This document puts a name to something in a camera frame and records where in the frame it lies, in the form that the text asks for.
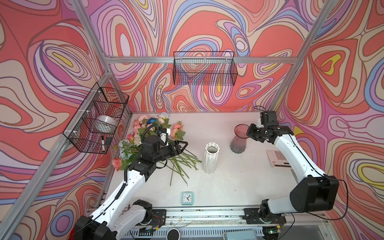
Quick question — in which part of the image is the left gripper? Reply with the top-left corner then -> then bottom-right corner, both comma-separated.
151,141 -> 188,165

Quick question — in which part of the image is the pink carnation flower stem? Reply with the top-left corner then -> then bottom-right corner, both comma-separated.
171,121 -> 201,165

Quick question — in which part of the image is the pink glass vase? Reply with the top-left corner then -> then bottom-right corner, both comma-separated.
230,124 -> 249,154

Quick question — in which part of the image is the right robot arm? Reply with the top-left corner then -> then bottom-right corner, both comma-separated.
247,111 -> 340,222

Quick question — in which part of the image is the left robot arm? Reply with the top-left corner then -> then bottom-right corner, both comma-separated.
69,136 -> 188,240

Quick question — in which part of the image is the white ribbed vase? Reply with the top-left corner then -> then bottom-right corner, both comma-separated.
202,143 -> 220,174

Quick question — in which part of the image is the pile of artificial flowers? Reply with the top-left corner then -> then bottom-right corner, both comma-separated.
112,113 -> 198,181

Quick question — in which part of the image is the small teal clock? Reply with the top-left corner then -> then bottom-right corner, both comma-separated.
181,192 -> 194,206

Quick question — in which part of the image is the black marker in basket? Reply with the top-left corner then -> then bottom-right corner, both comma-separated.
101,136 -> 106,153

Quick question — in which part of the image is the white bowl in basket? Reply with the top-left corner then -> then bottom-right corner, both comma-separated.
93,115 -> 118,134

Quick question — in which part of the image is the black white round cup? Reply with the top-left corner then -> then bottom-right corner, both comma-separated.
166,228 -> 181,240

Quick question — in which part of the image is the grey box at bottom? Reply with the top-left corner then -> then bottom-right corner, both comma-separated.
223,230 -> 257,240

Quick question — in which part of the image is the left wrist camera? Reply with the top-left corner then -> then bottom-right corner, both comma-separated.
160,128 -> 171,146

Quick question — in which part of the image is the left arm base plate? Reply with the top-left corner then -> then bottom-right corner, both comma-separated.
136,209 -> 167,228

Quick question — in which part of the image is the black wire basket back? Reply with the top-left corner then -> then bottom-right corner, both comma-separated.
173,50 -> 238,86

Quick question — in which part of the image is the black wire basket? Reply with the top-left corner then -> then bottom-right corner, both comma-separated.
63,83 -> 129,154
173,50 -> 238,86

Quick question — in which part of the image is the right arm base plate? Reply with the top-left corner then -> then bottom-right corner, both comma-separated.
242,208 -> 287,226

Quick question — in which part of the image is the aluminium mounting rail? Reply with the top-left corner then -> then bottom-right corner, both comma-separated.
85,205 -> 328,229

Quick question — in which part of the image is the black wire basket left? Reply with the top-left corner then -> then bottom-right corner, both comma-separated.
63,83 -> 129,154

